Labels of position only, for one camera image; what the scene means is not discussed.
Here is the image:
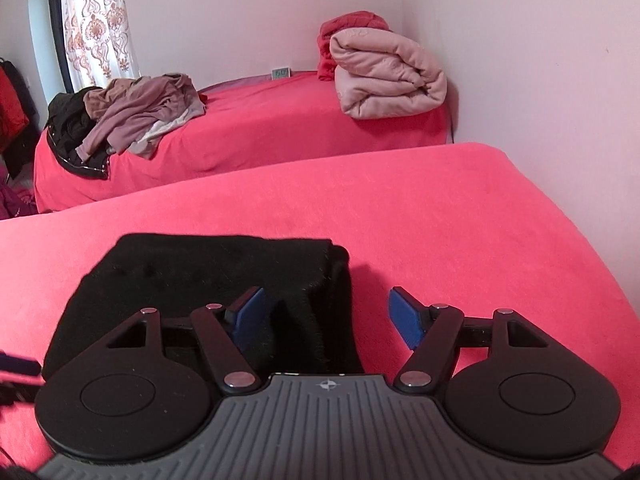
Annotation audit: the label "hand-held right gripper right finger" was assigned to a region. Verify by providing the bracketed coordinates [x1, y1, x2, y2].
[388, 286, 551, 394]

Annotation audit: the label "black window frame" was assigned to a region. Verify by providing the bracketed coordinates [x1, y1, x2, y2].
[46, 0, 76, 95]

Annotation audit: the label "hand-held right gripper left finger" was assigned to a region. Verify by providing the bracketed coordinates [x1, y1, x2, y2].
[106, 286, 266, 394]

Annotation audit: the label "white garment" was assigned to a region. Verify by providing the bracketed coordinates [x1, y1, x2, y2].
[127, 109, 202, 156]

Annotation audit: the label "magenta cloth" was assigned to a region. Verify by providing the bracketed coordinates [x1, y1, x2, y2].
[0, 182, 39, 221]

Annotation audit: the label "folded pale pink blanket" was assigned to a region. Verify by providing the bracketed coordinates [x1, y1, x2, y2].
[328, 27, 447, 120]

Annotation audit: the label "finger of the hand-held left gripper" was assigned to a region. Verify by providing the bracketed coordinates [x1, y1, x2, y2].
[0, 379, 47, 407]
[0, 352, 42, 377]

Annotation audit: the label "small bed with pink cover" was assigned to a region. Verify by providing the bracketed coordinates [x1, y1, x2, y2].
[34, 71, 453, 213]

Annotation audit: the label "folded red blanket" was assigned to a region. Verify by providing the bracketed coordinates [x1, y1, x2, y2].
[316, 10, 391, 82]

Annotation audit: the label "black pants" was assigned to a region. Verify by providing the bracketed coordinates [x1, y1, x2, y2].
[41, 232, 365, 381]

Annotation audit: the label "floral patterned curtain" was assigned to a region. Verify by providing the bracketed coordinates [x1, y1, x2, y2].
[59, 0, 143, 92]

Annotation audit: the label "mauve garment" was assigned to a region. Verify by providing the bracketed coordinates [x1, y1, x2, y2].
[75, 74, 206, 161]

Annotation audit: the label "red bag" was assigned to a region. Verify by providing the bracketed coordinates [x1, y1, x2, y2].
[0, 62, 31, 153]

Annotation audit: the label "black studded garment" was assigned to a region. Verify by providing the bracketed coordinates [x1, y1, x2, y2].
[46, 91, 112, 180]

